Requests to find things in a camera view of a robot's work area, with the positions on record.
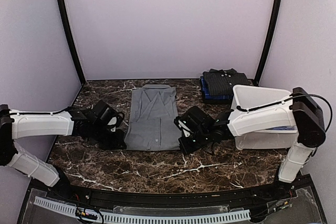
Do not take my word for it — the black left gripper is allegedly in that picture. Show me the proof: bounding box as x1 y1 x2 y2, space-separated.
90 122 127 151

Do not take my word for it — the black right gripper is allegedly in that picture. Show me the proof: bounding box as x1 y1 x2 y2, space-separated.
177 129 211 156

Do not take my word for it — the blue plaid shirt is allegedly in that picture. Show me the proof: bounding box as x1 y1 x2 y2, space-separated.
200 76 233 102

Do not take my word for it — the grey long sleeve shirt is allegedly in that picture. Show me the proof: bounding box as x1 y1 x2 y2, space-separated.
125 84 181 152

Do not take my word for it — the black striped shirt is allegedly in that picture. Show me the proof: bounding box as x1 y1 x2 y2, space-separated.
203 68 250 96

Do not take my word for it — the white plastic bin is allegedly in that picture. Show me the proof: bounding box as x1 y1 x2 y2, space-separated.
228 85 298 150

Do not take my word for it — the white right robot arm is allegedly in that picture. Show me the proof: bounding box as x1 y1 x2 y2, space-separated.
174 85 331 200

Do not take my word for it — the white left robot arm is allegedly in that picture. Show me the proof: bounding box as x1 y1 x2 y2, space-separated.
1 101 127 201

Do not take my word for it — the blue checkered shirt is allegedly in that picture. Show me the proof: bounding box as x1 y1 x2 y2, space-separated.
269 126 297 131

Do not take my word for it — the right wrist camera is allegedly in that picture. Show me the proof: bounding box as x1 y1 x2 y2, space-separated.
174 106 215 137

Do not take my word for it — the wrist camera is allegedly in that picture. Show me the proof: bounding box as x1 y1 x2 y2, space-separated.
91 100 125 132
174 106 215 137

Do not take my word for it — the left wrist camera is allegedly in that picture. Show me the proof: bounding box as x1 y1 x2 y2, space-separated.
91 100 125 132

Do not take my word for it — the white cable duct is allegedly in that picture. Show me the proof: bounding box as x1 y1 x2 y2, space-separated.
33 196 250 223

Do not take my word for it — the black front rail base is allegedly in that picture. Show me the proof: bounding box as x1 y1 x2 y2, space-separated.
16 175 329 224

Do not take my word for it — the black left frame post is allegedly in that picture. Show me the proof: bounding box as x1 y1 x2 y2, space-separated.
57 0 86 86

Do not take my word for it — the black frame post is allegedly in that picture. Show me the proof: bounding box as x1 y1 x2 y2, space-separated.
253 0 281 86
57 0 86 86

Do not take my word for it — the black right frame post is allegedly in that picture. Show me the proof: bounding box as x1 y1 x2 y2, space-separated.
253 0 281 86

